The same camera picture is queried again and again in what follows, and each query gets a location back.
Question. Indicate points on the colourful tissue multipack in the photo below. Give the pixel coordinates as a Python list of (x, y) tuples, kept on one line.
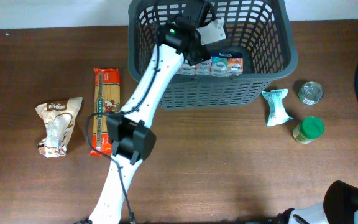
[(221, 64)]

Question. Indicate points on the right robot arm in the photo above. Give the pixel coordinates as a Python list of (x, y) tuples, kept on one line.
[(340, 205)]

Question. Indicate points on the silver tin can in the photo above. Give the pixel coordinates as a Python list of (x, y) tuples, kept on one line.
[(311, 93)]

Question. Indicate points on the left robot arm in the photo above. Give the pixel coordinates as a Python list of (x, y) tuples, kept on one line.
[(129, 130)]

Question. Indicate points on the grey plastic shopping basket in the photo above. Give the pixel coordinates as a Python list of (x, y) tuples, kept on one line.
[(258, 30)]

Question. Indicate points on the light green packet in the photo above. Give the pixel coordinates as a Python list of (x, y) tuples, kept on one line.
[(278, 114)]

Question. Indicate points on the orange spaghetti pasta packet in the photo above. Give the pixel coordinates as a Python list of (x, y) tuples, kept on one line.
[(107, 98)]

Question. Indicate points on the brown white snack bag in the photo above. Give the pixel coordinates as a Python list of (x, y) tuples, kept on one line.
[(59, 120)]

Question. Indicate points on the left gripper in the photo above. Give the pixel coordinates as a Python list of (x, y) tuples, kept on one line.
[(205, 55)]

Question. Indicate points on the green lid glass jar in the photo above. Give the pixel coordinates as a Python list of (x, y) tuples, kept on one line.
[(309, 130)]

